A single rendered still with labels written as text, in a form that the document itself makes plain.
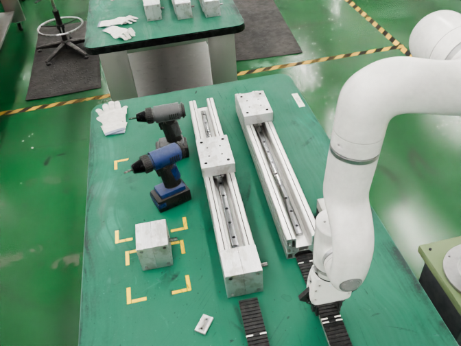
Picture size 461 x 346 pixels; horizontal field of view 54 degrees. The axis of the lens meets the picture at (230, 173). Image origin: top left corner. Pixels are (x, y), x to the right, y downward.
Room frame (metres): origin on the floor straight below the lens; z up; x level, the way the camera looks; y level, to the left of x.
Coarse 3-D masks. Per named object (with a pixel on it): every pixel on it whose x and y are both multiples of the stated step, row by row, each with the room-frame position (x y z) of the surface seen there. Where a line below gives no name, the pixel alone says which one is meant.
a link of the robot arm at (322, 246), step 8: (320, 216) 0.65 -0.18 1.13; (320, 224) 0.63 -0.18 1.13; (328, 224) 0.62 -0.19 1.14; (320, 232) 0.61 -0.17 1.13; (328, 232) 0.61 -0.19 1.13; (320, 240) 0.61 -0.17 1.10; (328, 240) 0.60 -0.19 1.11; (320, 248) 0.61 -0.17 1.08; (328, 248) 0.59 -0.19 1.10; (320, 256) 0.60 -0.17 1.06; (320, 264) 0.61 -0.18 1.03
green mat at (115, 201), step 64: (128, 128) 1.57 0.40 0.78; (192, 128) 1.52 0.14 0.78; (320, 128) 1.44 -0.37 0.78; (128, 192) 1.17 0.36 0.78; (192, 192) 1.14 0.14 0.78; (256, 192) 1.11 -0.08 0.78; (320, 192) 1.08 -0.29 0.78; (192, 256) 0.86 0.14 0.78; (384, 256) 0.80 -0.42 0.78; (128, 320) 0.67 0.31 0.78; (192, 320) 0.65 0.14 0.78; (384, 320) 0.60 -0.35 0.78
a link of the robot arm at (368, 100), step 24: (456, 48) 0.62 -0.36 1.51; (360, 72) 0.64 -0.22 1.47; (384, 72) 0.62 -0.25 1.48; (408, 72) 0.60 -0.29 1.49; (432, 72) 0.59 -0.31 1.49; (456, 72) 0.57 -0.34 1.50; (360, 96) 0.61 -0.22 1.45; (384, 96) 0.60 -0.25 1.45; (408, 96) 0.59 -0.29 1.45; (432, 96) 0.58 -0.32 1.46; (456, 96) 0.56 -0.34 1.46; (336, 120) 0.63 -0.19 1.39; (360, 120) 0.60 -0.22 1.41; (384, 120) 0.60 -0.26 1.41; (336, 144) 0.62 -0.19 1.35; (360, 144) 0.59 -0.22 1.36
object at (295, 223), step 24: (240, 120) 1.51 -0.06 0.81; (264, 144) 1.30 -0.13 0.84; (264, 168) 1.13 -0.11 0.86; (288, 168) 1.12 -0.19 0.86; (264, 192) 1.10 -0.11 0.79; (288, 192) 1.05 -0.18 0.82; (288, 216) 0.94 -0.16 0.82; (312, 216) 0.90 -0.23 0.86; (288, 240) 0.82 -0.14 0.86; (312, 240) 0.83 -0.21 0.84
